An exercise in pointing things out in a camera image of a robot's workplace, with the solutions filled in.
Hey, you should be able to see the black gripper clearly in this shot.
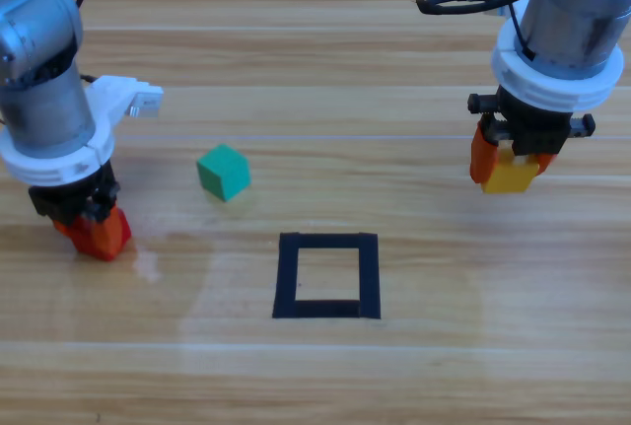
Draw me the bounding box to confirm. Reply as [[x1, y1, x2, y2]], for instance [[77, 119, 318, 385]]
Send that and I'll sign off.
[[466, 87, 596, 184], [28, 161, 132, 262]]

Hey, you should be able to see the red wooden cube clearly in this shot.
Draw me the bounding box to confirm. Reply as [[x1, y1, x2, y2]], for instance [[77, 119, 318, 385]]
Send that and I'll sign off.
[[66, 215, 133, 261]]

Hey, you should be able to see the yellow wooden cube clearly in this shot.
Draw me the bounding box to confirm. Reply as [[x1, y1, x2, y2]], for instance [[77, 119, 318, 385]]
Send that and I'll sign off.
[[481, 151, 538, 194]]

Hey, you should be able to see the green wooden cube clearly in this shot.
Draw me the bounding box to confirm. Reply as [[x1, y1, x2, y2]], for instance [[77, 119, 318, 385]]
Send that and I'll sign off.
[[195, 143, 252, 203]]

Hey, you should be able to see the black tape square outline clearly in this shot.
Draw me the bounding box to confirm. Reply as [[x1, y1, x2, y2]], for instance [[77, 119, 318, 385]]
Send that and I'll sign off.
[[271, 232, 383, 320]]

